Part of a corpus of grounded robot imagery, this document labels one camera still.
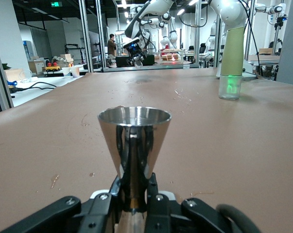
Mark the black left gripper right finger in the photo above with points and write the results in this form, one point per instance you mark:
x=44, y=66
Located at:
x=165, y=213

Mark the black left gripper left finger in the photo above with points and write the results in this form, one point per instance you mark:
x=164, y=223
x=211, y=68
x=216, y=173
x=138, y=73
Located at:
x=95, y=213

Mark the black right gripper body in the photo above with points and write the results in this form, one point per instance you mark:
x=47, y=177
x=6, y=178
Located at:
x=135, y=51

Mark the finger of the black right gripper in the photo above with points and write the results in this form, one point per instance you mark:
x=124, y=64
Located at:
x=143, y=56
x=133, y=61

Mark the steel double jigger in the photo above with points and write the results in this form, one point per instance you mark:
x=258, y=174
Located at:
x=134, y=136

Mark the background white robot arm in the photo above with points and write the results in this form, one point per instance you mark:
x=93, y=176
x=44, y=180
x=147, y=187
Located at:
x=167, y=31

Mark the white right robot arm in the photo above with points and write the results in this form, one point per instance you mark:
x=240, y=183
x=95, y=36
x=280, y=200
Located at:
x=230, y=14

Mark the white paper cup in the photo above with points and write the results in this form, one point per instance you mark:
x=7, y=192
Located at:
x=66, y=71
x=75, y=71

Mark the man in brown jacket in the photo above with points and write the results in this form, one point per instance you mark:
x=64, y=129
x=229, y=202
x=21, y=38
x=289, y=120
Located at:
x=111, y=47

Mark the shelf with bread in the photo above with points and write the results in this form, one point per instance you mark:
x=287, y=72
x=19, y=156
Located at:
x=171, y=57

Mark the cardboard box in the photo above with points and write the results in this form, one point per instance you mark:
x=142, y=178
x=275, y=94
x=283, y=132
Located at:
x=66, y=57

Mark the brown table mat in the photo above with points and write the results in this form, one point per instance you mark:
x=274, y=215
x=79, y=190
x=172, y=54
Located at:
x=209, y=145

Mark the green sleeved glass bottle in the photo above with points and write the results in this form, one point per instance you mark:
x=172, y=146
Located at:
x=232, y=53

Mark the green exit sign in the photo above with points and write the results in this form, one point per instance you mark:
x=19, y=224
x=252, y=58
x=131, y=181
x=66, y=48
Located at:
x=56, y=4

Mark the white side table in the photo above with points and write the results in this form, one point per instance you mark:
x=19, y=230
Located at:
x=39, y=93

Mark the wooden planter box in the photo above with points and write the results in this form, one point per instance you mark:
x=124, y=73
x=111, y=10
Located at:
x=13, y=74

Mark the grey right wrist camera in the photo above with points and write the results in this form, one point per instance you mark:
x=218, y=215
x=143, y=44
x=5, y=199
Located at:
x=131, y=43

